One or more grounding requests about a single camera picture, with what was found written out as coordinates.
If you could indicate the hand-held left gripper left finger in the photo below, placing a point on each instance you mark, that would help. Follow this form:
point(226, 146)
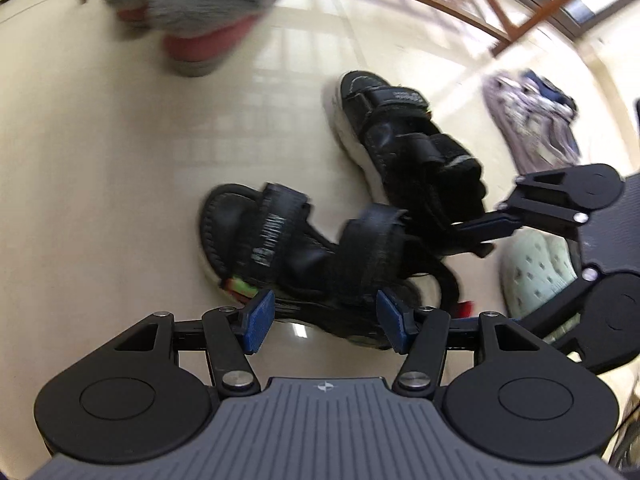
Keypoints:
point(257, 320)

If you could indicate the green clog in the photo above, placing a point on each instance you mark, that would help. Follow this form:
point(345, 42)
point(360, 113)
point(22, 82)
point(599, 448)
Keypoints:
point(535, 265)

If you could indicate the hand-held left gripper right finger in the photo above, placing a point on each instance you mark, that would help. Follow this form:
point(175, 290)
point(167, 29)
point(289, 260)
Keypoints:
point(395, 322)

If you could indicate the blue cartoon slide slipper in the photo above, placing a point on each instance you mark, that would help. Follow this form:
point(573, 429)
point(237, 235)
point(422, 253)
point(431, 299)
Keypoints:
point(545, 82)

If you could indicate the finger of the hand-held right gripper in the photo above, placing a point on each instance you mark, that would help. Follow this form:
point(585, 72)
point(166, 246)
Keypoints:
point(500, 222)
point(555, 300)

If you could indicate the wooden shoe rack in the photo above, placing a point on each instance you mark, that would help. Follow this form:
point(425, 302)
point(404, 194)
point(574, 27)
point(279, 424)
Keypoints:
point(547, 12)

